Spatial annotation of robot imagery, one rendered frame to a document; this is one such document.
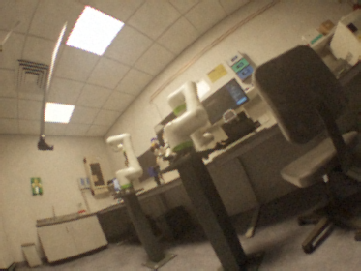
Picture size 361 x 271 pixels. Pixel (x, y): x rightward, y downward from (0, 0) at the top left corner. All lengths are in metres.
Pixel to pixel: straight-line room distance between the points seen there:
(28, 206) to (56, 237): 0.97
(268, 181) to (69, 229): 3.07
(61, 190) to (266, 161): 3.71
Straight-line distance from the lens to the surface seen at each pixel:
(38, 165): 3.74
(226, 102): 1.43
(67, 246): 2.95
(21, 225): 3.56
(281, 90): 0.64
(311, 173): 0.69
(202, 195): 0.81
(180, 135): 0.85
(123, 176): 1.56
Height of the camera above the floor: 0.68
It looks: 18 degrees up
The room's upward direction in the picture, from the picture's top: 25 degrees counter-clockwise
